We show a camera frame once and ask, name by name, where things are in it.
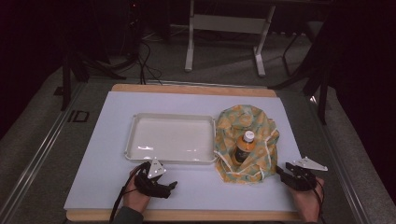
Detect white metal desk frame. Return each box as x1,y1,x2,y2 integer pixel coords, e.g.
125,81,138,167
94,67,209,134
184,0,276,78

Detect person's left hand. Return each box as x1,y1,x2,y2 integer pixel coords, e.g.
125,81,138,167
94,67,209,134
122,175,152,215

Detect black stand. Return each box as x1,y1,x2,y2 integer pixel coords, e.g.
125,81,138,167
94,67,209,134
60,46,128,112

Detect person's right hand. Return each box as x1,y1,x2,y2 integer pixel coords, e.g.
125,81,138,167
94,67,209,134
287,176,325,224

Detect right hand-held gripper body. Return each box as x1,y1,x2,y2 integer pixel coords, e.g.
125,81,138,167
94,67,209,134
288,156,329,192

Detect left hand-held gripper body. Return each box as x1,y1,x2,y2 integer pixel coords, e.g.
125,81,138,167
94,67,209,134
134,157,171,198

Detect white plastic tray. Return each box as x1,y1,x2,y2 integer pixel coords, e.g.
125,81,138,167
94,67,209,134
123,112,217,165

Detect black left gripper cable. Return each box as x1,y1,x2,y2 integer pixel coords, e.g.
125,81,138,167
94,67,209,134
108,161,151,224

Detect wooden table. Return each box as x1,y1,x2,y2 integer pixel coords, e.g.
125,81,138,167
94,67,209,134
65,83,303,223

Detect metal floor rail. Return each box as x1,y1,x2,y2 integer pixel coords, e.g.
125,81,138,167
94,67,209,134
308,94,372,224
0,82,88,224

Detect white table mat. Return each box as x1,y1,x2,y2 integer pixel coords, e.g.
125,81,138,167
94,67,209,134
63,91,303,213

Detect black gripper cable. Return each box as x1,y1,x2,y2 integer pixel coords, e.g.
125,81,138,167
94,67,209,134
306,174,327,224
108,161,151,224

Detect black floor cables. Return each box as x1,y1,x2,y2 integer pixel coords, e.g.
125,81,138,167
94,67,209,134
130,29,188,86

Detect orange green patterned cloth bag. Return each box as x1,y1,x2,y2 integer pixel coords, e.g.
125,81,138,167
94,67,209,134
213,104,280,186

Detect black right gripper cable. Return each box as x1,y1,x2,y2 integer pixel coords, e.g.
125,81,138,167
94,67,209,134
306,174,327,224

